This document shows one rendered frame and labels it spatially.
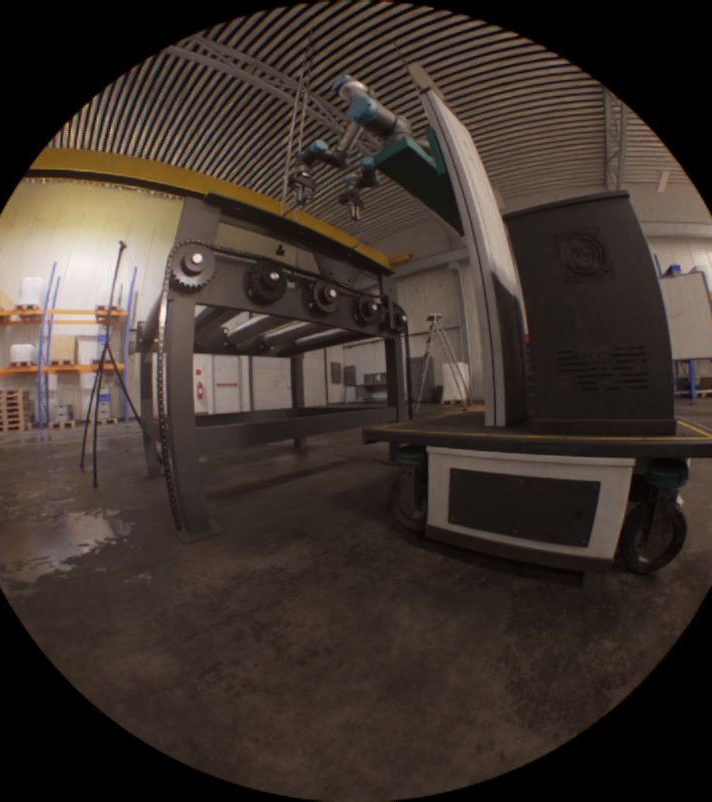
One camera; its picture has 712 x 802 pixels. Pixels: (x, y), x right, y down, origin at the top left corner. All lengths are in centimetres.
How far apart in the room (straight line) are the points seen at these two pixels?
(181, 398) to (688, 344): 525
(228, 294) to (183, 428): 47
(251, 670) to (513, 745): 39
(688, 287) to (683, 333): 69
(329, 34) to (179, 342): 802
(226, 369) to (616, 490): 1073
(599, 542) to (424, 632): 37
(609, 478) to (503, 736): 44
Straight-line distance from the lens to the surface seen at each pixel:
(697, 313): 505
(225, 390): 1069
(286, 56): 858
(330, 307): 123
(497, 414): 77
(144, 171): 849
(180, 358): 89
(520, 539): 65
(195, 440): 89
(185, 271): 94
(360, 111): 113
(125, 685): 58
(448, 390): 927
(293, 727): 46
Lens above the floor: 42
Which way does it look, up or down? 1 degrees down
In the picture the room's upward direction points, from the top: 3 degrees counter-clockwise
